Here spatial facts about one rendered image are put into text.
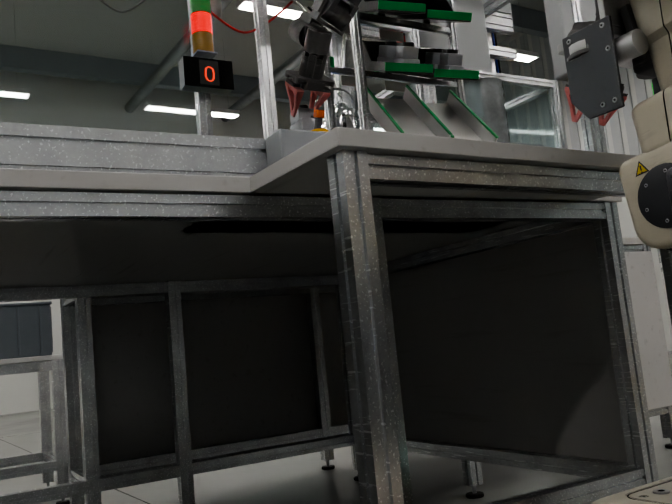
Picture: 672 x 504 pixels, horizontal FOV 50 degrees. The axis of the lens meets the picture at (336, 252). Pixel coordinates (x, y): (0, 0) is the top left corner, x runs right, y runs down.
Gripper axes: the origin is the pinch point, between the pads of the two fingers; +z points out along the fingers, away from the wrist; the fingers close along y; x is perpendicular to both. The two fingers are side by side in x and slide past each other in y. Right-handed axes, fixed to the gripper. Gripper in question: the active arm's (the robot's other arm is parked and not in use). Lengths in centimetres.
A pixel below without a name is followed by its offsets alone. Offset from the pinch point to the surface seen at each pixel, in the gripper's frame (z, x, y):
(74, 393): 139, -75, 29
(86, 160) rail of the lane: 4, 26, 53
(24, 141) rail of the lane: 1, 24, 63
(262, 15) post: 2, -135, -45
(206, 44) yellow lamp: -9.1, -18.9, 18.9
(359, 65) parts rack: -10.3, -11.5, -19.6
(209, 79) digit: -2.3, -13.3, 18.9
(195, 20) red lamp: -13.3, -23.5, 20.7
